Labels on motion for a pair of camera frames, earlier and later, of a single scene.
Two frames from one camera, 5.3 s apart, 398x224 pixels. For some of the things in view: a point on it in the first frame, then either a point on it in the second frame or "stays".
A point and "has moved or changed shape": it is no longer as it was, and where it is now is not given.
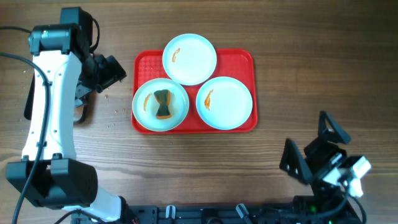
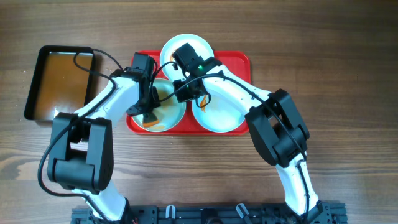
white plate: x=189 y=60 stays
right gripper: x=319 y=157 → x=182 y=96
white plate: x=145 y=104 stays
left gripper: x=112 y=71 → x=153 y=103
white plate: x=224 y=103 has moved or changed shape
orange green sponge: x=164 y=110 → x=149 y=119
